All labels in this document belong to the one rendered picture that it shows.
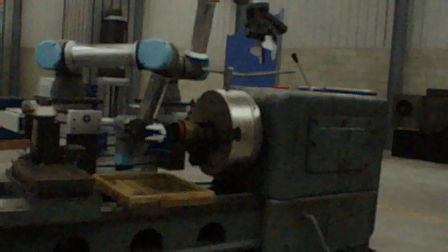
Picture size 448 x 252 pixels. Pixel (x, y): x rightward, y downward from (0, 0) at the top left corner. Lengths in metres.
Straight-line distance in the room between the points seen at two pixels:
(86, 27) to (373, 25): 10.83
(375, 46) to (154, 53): 11.05
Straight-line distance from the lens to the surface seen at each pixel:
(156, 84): 1.98
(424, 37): 12.22
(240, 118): 1.69
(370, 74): 12.59
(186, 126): 1.70
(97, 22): 2.37
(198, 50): 2.38
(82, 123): 1.99
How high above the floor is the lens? 1.26
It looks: 5 degrees down
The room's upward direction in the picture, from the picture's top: 4 degrees clockwise
